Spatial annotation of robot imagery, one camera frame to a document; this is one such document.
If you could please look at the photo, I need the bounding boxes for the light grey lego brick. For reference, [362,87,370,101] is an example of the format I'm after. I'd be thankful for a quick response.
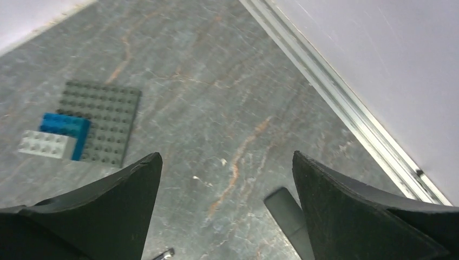
[18,130,77,159]

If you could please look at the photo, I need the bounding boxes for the aluminium frame rail right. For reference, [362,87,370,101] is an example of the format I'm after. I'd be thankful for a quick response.
[241,0,451,206]

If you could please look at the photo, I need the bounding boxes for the blue lego brick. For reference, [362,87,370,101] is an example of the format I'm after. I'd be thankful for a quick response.
[38,113,91,161]

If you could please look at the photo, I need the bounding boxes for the black remote control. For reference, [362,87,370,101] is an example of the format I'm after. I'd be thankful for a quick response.
[264,187,315,259]

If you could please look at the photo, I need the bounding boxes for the grey lego baseplate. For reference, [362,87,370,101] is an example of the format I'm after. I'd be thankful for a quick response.
[57,81,141,168]

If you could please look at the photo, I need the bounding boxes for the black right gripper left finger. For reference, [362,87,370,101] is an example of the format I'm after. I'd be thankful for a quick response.
[1,152,162,259]

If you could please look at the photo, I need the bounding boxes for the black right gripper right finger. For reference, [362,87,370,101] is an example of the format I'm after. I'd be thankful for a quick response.
[292,151,458,259]

